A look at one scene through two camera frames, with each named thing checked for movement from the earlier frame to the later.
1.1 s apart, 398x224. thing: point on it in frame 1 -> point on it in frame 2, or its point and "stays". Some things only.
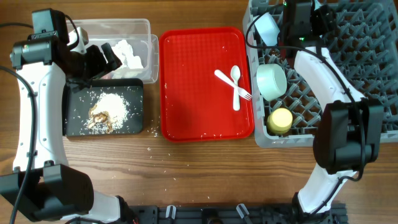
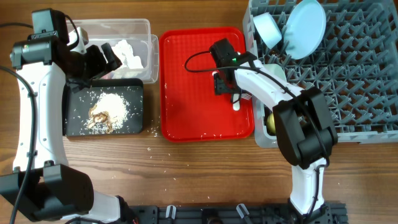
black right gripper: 292,42 -> 222,86
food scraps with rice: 109,113 stays
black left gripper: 101,67 stays
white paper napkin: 132,65 stays
